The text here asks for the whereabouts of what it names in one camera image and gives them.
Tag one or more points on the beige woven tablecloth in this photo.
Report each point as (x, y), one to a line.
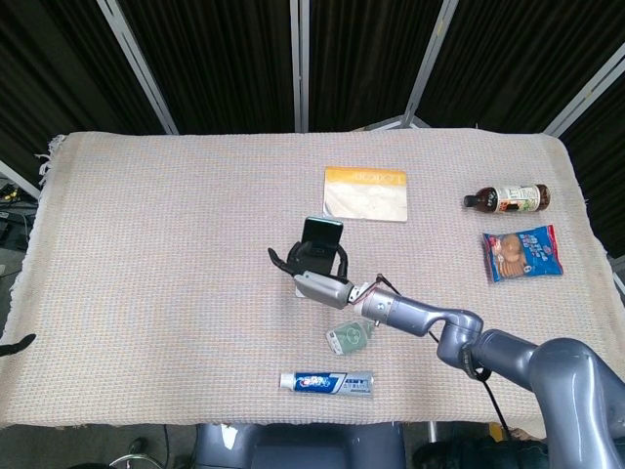
(146, 268)

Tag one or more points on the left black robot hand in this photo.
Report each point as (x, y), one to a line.
(14, 346)

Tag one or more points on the blue biscuit packet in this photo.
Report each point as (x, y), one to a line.
(522, 254)

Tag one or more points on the white phone stand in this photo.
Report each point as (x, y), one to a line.
(299, 293)

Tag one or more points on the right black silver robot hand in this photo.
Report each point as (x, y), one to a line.
(322, 289)

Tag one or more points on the orange and white pouch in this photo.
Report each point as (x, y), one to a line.
(366, 200)

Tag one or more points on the dark drink bottle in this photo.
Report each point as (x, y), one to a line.
(508, 198)

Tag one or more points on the green tissue packet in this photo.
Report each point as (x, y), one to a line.
(349, 337)

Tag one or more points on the blue white toothpaste tube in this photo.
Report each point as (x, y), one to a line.
(327, 382)

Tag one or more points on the black smartphone with teal edge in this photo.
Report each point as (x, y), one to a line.
(321, 234)

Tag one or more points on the black folding screen white frame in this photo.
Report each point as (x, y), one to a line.
(220, 58)

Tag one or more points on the grey robot torso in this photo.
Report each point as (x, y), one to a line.
(303, 447)

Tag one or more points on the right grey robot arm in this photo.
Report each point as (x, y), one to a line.
(561, 371)

